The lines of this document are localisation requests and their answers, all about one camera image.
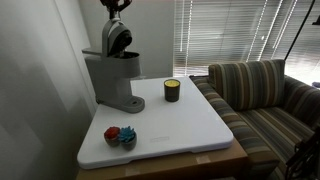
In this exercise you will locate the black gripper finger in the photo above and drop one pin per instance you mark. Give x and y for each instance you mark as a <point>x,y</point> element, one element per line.
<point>124,5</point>
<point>109,4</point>

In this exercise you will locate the grey coffee maker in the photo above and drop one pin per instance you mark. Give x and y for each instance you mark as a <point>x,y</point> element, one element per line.
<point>112,68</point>

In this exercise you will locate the white window blinds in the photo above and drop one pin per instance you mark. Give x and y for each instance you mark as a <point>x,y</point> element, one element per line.
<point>225,31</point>

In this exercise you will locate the dark candle jar yellow wax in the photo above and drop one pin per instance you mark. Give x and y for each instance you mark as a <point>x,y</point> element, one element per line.
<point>172,90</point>

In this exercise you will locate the red succulent in grey pot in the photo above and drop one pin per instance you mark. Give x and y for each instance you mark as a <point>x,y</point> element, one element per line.
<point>111,136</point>

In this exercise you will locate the white table board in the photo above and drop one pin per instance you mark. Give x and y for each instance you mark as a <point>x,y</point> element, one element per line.
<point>187,125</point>

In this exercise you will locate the blue succulent in grey pot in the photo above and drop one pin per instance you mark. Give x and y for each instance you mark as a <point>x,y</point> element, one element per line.
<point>127,138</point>

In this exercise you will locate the striped sofa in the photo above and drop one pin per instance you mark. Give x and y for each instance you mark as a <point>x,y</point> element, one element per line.
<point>268,112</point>

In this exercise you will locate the brown cardboard box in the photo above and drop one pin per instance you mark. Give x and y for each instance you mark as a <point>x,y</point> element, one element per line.
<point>190,166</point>

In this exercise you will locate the black tripod stand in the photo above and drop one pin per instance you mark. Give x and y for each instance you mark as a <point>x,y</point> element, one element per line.
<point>301,166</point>

